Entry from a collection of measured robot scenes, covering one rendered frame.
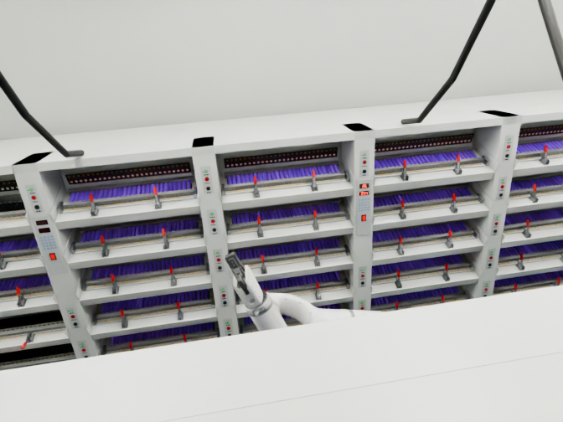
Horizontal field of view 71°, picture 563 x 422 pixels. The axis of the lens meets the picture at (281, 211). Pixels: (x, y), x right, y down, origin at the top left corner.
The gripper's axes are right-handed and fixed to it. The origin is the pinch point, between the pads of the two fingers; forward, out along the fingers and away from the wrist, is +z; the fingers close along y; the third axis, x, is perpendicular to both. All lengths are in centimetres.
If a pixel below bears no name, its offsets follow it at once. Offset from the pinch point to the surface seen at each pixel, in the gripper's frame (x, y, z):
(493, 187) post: 111, 70, -57
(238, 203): -3, 63, -7
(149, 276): -58, 66, -22
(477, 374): 38, -64, 1
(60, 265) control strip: -84, 57, 4
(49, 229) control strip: -78, 57, 21
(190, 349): 2, -53, 15
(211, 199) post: -12, 62, 1
